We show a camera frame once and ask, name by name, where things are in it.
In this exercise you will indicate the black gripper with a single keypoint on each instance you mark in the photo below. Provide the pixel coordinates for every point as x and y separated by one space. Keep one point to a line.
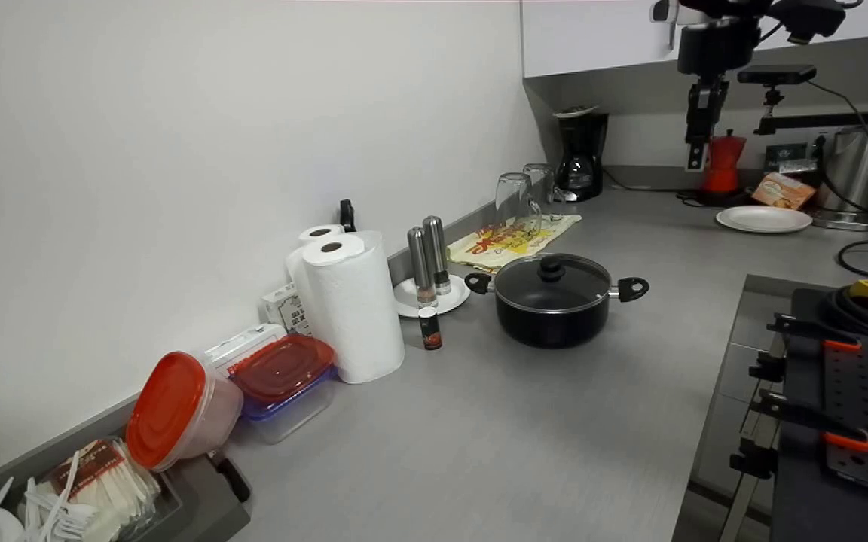
705 107

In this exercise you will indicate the glass pot lid black knob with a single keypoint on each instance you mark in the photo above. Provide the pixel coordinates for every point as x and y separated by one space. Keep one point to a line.
573 290

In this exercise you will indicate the Franka robot arm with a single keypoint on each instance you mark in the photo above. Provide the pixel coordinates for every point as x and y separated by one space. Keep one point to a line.
725 21

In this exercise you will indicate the red moka pot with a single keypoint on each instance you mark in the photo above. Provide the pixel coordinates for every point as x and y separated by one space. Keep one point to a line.
725 168

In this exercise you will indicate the black cooking pot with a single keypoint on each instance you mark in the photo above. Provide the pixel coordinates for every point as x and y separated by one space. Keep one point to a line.
556 329

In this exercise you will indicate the flat red-lid plastic container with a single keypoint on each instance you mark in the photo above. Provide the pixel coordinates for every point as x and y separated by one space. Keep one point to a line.
282 374

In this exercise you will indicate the round red-lid plastic container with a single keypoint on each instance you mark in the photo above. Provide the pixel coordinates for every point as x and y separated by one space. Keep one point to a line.
167 412

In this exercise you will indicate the white plate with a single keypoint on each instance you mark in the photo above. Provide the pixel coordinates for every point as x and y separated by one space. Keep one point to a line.
762 217

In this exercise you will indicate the orange snack packet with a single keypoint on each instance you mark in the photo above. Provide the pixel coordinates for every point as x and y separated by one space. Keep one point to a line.
783 191

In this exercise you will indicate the black coffee maker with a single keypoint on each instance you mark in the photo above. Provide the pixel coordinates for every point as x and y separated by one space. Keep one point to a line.
580 151

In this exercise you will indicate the steel electric kettle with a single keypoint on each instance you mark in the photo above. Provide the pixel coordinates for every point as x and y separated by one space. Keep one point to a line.
857 170

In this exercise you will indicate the clear drinking glass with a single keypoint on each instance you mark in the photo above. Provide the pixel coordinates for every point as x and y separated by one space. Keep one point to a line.
513 191

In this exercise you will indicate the wooden cutting board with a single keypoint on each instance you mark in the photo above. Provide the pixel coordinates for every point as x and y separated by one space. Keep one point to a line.
513 240

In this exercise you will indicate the steel pepper grinder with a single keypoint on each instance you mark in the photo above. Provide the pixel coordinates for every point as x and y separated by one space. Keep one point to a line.
439 251
420 262

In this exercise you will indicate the white round saucer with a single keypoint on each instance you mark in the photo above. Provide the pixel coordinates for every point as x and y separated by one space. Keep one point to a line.
452 300

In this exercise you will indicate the small red sauce bottle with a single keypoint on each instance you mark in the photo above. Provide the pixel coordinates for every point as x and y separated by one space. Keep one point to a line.
433 335

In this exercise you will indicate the small black bottle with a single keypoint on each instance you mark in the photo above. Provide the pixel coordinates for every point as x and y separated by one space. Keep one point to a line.
348 215

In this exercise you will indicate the white paper towel roll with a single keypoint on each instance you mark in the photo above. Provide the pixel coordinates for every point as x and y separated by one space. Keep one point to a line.
305 245
360 312

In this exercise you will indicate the white power strip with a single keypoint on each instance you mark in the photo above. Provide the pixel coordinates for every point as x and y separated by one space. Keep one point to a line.
241 342

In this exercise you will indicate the grey utensil tray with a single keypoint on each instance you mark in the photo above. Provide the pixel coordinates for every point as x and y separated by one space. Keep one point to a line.
196 506

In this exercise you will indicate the white plastic cutlery bundle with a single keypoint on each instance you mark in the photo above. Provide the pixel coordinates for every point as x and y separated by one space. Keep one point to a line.
102 498

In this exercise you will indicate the black camera on stand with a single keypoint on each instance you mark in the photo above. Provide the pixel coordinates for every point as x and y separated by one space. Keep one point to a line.
779 76

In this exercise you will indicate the white wall socket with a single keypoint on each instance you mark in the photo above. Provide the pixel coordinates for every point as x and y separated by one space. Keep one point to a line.
282 310

